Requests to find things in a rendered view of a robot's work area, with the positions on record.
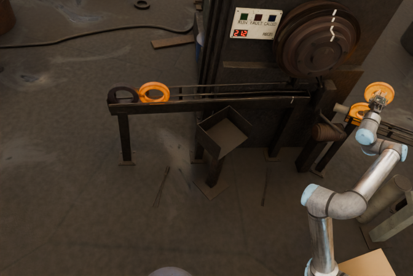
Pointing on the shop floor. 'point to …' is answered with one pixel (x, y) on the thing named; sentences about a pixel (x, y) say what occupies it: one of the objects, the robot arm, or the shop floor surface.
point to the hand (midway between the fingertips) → (380, 91)
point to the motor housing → (318, 144)
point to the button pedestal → (389, 226)
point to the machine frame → (235, 0)
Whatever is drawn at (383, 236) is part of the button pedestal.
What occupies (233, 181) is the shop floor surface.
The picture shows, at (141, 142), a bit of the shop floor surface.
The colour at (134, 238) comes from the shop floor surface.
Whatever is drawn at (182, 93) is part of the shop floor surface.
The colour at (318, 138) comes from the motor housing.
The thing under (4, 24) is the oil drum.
